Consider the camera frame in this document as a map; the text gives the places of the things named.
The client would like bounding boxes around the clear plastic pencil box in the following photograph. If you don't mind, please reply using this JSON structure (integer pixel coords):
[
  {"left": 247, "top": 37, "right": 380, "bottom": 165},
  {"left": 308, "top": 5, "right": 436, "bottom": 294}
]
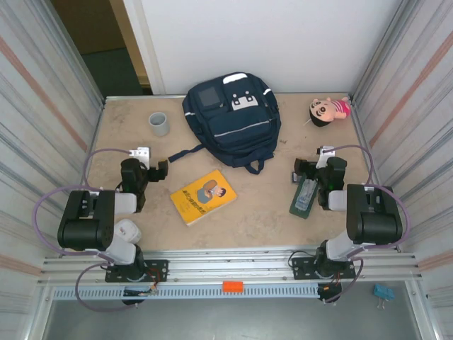
[{"left": 294, "top": 178, "right": 317, "bottom": 213}]

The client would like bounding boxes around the dark green pencil case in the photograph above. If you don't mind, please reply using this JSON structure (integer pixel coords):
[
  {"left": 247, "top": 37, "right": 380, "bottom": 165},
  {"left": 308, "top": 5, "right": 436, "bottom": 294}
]
[{"left": 289, "top": 178, "right": 319, "bottom": 220}]

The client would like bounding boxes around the yellow cartoon cover book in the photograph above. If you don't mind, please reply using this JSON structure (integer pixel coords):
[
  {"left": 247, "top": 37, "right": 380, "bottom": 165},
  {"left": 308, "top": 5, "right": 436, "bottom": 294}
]
[{"left": 169, "top": 169, "right": 239, "bottom": 228}]

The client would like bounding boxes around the navy blue student backpack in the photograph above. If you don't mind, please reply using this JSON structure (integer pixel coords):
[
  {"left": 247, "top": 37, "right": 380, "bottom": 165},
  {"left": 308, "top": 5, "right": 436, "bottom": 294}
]
[{"left": 168, "top": 72, "right": 282, "bottom": 175}]

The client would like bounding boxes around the grey plastic cup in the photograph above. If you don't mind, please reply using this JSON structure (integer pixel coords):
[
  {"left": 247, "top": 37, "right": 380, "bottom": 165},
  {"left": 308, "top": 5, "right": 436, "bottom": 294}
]
[{"left": 147, "top": 111, "right": 170, "bottom": 137}]

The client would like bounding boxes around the white rounded plastic box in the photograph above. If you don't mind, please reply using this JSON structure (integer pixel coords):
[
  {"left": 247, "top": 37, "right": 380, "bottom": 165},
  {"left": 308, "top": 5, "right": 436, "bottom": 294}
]
[{"left": 113, "top": 218, "right": 143, "bottom": 245}]

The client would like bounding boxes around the cartoon boy plush doll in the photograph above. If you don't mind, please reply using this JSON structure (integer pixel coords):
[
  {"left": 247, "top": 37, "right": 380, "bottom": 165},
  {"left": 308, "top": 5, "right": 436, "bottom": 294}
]
[{"left": 303, "top": 96, "right": 352, "bottom": 129}]

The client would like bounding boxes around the aluminium table edge strip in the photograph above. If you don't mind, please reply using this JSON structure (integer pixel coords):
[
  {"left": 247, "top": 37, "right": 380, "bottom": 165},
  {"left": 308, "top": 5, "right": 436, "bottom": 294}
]
[{"left": 103, "top": 92, "right": 355, "bottom": 101}]

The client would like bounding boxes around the blue binder clip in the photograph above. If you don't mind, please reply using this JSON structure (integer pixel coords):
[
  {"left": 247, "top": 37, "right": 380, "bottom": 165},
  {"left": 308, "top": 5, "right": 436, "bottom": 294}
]
[{"left": 372, "top": 282, "right": 396, "bottom": 312}]

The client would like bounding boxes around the orange plastic block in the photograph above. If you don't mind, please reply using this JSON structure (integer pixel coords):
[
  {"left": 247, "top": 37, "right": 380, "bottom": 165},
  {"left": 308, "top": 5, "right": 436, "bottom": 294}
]
[{"left": 222, "top": 280, "right": 245, "bottom": 294}]

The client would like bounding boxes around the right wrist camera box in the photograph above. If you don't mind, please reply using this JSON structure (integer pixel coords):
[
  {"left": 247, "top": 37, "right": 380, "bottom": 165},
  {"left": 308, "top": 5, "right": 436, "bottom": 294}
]
[{"left": 315, "top": 145, "right": 336, "bottom": 169}]

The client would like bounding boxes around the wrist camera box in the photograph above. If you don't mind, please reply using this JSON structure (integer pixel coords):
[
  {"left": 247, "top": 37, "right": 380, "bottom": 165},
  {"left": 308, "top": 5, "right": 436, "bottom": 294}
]
[
  {"left": 315, "top": 145, "right": 336, "bottom": 169},
  {"left": 127, "top": 146, "right": 151, "bottom": 164}
]

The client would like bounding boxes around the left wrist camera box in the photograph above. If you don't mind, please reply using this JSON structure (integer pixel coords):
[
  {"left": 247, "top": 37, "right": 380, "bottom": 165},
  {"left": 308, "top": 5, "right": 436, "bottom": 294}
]
[{"left": 127, "top": 146, "right": 151, "bottom": 164}]

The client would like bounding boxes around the aluminium frame profile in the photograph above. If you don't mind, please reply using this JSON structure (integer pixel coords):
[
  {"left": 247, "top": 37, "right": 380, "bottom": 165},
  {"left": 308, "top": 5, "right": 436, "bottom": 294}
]
[
  {"left": 348, "top": 95, "right": 403, "bottom": 252},
  {"left": 62, "top": 98, "right": 108, "bottom": 258}
]

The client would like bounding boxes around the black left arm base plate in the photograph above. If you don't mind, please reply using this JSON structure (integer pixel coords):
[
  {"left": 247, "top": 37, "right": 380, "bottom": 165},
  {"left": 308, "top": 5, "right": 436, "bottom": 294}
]
[{"left": 105, "top": 259, "right": 169, "bottom": 283}]

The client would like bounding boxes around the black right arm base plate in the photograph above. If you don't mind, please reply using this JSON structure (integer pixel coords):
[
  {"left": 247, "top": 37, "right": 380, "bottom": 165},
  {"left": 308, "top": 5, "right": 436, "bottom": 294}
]
[{"left": 290, "top": 255, "right": 357, "bottom": 281}]

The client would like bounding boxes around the aluminium mounting rail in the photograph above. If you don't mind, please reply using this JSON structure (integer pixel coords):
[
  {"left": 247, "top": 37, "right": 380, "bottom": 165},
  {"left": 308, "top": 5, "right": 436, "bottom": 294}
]
[{"left": 38, "top": 246, "right": 425, "bottom": 288}]

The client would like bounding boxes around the grey slotted cable duct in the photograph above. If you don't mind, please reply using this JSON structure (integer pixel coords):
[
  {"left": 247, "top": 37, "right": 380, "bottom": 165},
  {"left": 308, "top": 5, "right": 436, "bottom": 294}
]
[{"left": 52, "top": 285, "right": 321, "bottom": 301}]

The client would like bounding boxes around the white door frame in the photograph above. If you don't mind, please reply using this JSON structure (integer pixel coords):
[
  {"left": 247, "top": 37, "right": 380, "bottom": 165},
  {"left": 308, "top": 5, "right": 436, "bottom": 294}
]
[{"left": 108, "top": 0, "right": 166, "bottom": 96}]

